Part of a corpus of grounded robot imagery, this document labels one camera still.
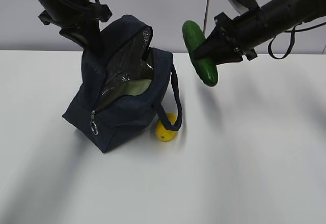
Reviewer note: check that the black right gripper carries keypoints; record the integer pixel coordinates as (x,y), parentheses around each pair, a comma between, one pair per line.
(222,45)

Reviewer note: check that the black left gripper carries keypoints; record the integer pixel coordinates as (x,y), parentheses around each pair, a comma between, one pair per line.
(83,28)

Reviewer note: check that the green cucumber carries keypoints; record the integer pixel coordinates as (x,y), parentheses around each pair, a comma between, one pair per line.
(204,66)

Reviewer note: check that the dark blue lunch bag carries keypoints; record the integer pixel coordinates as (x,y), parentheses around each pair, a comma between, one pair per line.
(101,110)

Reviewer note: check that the green lid glass lunchbox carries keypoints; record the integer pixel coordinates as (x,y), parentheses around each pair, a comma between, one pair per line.
(137,87)

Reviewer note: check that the yellow lemon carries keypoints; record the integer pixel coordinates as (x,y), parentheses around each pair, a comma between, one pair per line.
(162,133)

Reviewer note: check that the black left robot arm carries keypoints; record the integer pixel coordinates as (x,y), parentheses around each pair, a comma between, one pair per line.
(61,9)

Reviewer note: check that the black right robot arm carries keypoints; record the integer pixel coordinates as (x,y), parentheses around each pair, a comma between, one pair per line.
(261,24)

